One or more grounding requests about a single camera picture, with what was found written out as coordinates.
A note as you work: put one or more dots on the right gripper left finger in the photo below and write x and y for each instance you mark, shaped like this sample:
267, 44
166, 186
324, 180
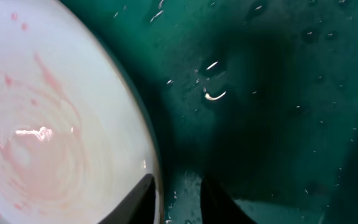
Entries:
138, 206

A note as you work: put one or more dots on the light blue plate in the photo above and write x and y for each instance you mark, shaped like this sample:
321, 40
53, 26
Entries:
74, 140

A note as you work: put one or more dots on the teal plastic tray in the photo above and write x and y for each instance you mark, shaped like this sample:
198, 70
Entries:
260, 96

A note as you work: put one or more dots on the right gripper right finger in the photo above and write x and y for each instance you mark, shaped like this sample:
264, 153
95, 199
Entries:
217, 207

